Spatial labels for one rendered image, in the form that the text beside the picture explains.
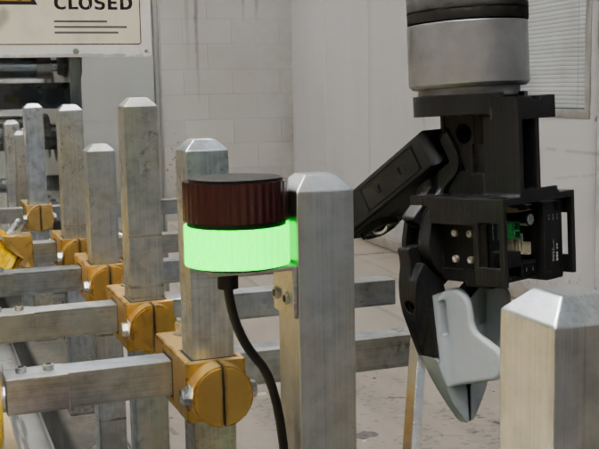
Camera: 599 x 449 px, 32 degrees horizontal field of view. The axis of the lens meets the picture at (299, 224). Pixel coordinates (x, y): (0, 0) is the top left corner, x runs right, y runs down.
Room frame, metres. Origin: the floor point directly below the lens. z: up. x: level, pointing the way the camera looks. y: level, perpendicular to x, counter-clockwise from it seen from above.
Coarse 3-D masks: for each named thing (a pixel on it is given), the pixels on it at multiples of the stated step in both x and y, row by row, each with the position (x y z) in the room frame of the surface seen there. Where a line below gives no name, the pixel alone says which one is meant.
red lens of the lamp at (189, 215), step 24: (192, 192) 0.56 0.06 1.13; (216, 192) 0.55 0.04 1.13; (240, 192) 0.55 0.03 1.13; (264, 192) 0.55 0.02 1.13; (288, 192) 0.58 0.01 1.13; (192, 216) 0.56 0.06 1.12; (216, 216) 0.55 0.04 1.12; (240, 216) 0.55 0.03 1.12; (264, 216) 0.55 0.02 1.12; (288, 216) 0.57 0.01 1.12
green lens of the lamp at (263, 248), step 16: (288, 224) 0.57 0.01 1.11; (192, 240) 0.56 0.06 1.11; (208, 240) 0.55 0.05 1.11; (224, 240) 0.55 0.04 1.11; (240, 240) 0.55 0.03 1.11; (256, 240) 0.55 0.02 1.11; (272, 240) 0.56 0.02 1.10; (288, 240) 0.57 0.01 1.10; (192, 256) 0.56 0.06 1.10; (208, 256) 0.55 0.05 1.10; (224, 256) 0.55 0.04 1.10; (240, 256) 0.55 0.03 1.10; (256, 256) 0.55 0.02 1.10; (272, 256) 0.56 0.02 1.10; (288, 256) 0.57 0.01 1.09
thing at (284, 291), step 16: (192, 176) 0.59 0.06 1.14; (208, 176) 0.59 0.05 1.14; (224, 176) 0.58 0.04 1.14; (240, 176) 0.58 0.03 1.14; (256, 176) 0.58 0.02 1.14; (272, 176) 0.58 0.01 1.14; (192, 224) 0.56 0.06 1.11; (256, 224) 0.55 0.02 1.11; (272, 224) 0.56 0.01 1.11; (208, 272) 0.56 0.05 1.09; (224, 272) 0.55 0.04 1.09; (240, 272) 0.55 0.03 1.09; (256, 272) 0.57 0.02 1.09; (272, 272) 0.57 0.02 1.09; (288, 272) 0.58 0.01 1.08; (224, 288) 0.57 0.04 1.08; (288, 288) 0.58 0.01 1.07; (288, 304) 0.58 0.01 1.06; (240, 336) 0.58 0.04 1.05; (256, 352) 0.58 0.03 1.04; (272, 384) 0.58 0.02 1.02; (272, 400) 0.58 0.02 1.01
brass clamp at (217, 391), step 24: (168, 336) 0.89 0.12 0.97; (192, 360) 0.81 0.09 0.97; (216, 360) 0.81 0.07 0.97; (240, 360) 0.81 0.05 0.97; (192, 384) 0.79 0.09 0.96; (216, 384) 0.79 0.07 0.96; (240, 384) 0.79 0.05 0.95; (192, 408) 0.79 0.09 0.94; (216, 408) 0.79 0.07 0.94; (240, 408) 0.79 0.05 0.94
